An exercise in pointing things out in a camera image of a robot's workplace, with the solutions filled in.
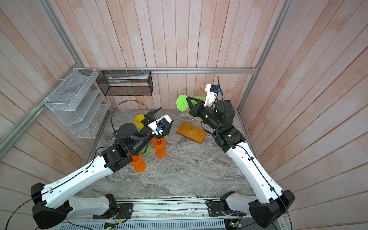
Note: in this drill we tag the white mesh shelf organizer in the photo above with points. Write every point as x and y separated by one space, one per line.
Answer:
77 105

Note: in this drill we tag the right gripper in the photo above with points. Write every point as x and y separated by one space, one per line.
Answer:
197 110

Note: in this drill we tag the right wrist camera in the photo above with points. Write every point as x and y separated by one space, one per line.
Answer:
212 91

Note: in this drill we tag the yellow wine glass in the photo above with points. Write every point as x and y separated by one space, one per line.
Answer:
138 121

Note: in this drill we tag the orange wooden rack base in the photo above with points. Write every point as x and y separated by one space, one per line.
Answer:
192 132

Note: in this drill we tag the orange wine glass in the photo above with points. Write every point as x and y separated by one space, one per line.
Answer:
138 163
159 145

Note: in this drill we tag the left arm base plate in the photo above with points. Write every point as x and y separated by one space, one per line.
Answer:
119 211

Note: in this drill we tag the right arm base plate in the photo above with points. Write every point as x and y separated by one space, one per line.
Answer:
220 208

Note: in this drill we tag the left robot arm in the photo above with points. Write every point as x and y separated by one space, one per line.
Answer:
55 202

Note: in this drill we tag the aluminium mounting rail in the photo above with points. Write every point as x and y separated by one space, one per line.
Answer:
170 213

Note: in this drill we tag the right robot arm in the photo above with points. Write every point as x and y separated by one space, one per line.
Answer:
271 200

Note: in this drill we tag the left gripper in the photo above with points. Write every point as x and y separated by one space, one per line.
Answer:
146 120

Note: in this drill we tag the green wine glass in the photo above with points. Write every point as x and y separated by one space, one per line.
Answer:
182 104
146 150

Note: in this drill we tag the black mesh wall basket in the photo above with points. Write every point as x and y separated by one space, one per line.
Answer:
125 83

